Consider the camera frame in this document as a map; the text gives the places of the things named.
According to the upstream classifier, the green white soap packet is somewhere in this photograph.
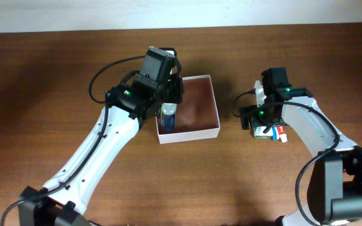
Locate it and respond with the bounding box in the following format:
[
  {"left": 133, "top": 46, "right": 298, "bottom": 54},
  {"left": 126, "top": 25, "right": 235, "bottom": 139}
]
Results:
[{"left": 253, "top": 126, "right": 273, "bottom": 139}]

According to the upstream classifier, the clear spray bottle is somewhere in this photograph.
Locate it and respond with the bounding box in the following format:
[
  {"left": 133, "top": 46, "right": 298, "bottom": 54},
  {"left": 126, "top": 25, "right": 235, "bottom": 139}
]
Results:
[{"left": 160, "top": 103, "right": 177, "bottom": 131}]

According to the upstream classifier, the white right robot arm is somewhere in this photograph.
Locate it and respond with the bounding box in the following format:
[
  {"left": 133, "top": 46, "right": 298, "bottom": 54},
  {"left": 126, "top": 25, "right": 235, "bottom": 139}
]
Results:
[{"left": 238, "top": 67, "right": 362, "bottom": 226}]

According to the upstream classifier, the red white toothpaste tube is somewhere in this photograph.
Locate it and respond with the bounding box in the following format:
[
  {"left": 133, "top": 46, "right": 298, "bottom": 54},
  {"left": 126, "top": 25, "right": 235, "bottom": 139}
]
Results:
[{"left": 274, "top": 126, "right": 287, "bottom": 143}]

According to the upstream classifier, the white open cardboard box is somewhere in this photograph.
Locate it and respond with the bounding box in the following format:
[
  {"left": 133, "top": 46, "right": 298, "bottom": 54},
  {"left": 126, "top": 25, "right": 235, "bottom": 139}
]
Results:
[{"left": 156, "top": 75, "right": 221, "bottom": 144}]

